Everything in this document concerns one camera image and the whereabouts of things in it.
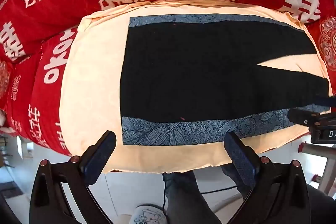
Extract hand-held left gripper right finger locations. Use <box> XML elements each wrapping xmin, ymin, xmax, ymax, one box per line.
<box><xmin>224</xmin><ymin>131</ymin><xmax>311</xmax><ymax>224</ymax></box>

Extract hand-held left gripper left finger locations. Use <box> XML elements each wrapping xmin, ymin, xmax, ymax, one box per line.
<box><xmin>29</xmin><ymin>131</ymin><xmax>117</xmax><ymax>224</ymax></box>

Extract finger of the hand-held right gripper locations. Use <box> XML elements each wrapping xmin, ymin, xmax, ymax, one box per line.
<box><xmin>313</xmin><ymin>96</ymin><xmax>336</xmax><ymax>107</ymax></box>
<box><xmin>287</xmin><ymin>108</ymin><xmax>323</xmax><ymax>128</ymax></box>

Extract black pants with blue stripes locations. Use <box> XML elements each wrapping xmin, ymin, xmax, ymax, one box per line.
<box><xmin>119</xmin><ymin>13</ymin><xmax>332</xmax><ymax>146</ymax></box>

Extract wooden stool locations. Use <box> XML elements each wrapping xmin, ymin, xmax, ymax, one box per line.
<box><xmin>299</xmin><ymin>142</ymin><xmax>336</xmax><ymax>196</ymax></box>

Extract person's left leg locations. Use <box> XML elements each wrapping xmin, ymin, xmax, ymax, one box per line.
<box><xmin>161</xmin><ymin>170</ymin><xmax>224</xmax><ymax>224</ymax></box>

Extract peach cloth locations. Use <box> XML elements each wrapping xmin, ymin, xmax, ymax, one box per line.
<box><xmin>59</xmin><ymin>0</ymin><xmax>329</xmax><ymax>175</ymax></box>

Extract white printed slipper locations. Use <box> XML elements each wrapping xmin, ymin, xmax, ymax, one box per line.
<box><xmin>130</xmin><ymin>204</ymin><xmax>169</xmax><ymax>224</ymax></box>

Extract dark floor mat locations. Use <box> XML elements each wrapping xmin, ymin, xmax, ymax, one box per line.
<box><xmin>0</xmin><ymin>180</ymin><xmax>18</xmax><ymax>199</ymax></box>

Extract black cable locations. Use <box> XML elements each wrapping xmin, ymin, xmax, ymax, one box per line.
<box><xmin>162</xmin><ymin>174</ymin><xmax>238</xmax><ymax>212</ymax></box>

